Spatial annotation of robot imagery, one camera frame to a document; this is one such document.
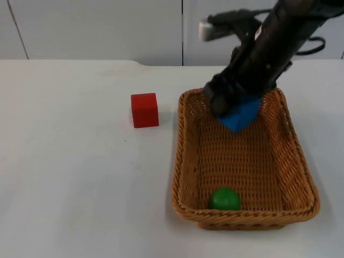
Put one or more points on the red cube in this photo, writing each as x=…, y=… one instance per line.
x=144, y=110

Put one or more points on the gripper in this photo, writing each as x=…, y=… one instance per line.
x=258, y=61

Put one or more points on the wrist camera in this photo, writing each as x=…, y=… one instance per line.
x=223, y=24

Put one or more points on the green ball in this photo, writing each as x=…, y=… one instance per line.
x=225, y=199

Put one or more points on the brown wicker basket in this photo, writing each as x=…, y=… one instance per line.
x=244, y=164

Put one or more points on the blue triangular block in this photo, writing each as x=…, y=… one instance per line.
x=240, y=114

